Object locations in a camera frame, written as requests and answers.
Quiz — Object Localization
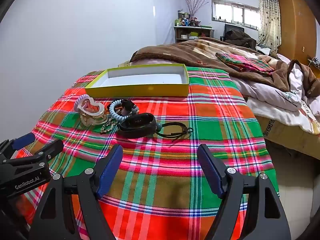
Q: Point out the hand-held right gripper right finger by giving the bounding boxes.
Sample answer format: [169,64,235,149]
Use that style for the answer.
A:
[197,144,292,240]

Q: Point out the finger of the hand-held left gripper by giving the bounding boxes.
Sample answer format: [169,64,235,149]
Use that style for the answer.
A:
[0,132,35,161]
[0,139,64,180]

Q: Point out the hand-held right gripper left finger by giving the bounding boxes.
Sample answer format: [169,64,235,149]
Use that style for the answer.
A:
[29,144,124,240]

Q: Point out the gold rhinestone hair clip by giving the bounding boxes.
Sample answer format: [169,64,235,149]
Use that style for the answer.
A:
[100,120,118,134]

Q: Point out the black smart band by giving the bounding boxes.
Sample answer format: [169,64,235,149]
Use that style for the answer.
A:
[117,113,157,139]

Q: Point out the cream hair claw clip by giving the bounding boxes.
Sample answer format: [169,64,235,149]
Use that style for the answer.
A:
[75,97,107,127]

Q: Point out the blue spiral hair tie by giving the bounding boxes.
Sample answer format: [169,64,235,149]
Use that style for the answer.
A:
[109,99,130,123]

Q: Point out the purple spiral hair tie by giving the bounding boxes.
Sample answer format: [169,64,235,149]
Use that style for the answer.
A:
[74,94,92,110]

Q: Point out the black bow hair tie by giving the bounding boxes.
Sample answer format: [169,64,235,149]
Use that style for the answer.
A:
[120,99,140,115]

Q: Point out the yellow cardboard box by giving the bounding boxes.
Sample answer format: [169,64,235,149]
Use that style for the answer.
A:
[85,64,190,98]

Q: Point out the plaid bedsheet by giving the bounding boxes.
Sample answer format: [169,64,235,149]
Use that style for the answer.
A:
[15,66,279,240]

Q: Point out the white quilt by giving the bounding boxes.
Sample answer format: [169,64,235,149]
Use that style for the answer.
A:
[232,55,320,135]

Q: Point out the folded plaid cloth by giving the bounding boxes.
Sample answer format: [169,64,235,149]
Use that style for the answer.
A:
[215,52,275,75]

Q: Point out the pink quilt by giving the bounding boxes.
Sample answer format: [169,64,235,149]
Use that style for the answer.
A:
[134,57,175,67]

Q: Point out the brown blanket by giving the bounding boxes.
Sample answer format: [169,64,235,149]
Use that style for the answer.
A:
[130,37,320,98]

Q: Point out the dark jacket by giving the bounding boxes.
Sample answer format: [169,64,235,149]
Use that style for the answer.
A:
[223,29,257,49]

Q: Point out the wooden shelf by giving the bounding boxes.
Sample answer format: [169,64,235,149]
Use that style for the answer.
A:
[174,26,215,43]

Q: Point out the black monitor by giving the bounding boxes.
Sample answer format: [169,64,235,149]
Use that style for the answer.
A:
[224,24,245,39]

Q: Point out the group of bottles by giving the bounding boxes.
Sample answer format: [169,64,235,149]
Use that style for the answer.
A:
[176,10,200,27]

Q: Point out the window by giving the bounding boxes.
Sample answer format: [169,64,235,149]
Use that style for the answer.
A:
[211,0,260,30]

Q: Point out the patterned curtain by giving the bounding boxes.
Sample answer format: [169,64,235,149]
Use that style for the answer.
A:
[257,0,282,53]

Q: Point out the dried flower branches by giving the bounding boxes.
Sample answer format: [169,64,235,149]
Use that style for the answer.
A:
[184,0,209,15]

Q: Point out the wooden wardrobe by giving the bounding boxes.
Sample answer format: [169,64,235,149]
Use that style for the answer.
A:
[277,0,320,67]

